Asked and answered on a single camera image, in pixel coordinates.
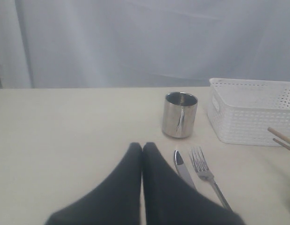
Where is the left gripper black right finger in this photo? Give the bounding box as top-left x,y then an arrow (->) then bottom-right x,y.
142,142 -> 244,225

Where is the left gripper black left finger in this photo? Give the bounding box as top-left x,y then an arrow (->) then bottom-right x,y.
46,142 -> 142,225

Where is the silver table knife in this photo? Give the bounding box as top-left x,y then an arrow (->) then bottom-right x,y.
173,150 -> 196,190

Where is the silver metal fork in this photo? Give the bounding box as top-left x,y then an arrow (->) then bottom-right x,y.
190,147 -> 232,211

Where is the stainless steel cup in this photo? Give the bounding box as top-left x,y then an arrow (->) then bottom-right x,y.
162,92 -> 198,139

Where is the wooden chopstick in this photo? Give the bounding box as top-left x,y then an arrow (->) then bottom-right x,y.
273,138 -> 290,151
268,127 -> 290,144

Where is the white perforated plastic basket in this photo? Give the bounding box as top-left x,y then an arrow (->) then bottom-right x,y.
207,78 -> 290,146

